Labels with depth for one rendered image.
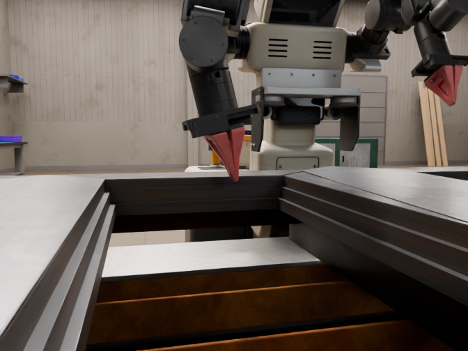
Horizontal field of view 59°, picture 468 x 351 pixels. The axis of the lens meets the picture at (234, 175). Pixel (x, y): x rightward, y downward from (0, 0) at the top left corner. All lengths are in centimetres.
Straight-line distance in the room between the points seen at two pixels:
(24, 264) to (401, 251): 28
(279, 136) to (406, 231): 81
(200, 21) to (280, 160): 68
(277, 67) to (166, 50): 1099
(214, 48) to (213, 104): 9
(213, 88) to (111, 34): 1165
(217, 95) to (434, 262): 34
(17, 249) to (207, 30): 34
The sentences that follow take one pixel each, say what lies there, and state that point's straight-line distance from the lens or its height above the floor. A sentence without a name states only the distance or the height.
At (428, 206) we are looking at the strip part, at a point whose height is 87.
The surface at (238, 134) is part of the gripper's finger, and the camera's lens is 56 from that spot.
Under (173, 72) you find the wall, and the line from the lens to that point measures 1200.
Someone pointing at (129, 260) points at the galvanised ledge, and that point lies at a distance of 86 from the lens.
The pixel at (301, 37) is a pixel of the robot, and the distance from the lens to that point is 116.
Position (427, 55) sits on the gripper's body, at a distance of 97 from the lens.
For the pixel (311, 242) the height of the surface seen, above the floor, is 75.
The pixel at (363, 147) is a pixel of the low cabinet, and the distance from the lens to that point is 767.
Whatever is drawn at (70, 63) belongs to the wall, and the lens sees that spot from 1217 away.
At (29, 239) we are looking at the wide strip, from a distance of 27.
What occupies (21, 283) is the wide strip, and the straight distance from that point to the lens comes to 20.
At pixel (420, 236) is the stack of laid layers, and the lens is 36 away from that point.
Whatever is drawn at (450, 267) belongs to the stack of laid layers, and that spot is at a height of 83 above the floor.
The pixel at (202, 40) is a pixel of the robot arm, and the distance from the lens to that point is 50.
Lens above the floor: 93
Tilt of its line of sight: 5 degrees down
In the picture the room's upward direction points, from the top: straight up
